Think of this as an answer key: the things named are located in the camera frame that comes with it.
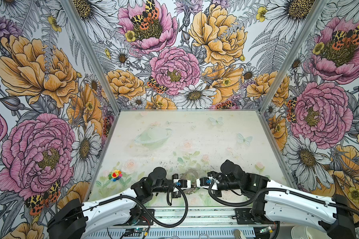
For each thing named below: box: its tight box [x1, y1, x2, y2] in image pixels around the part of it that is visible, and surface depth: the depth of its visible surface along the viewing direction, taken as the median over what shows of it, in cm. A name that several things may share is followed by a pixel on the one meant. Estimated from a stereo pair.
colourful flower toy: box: [108, 169, 123, 182], surface depth 89 cm
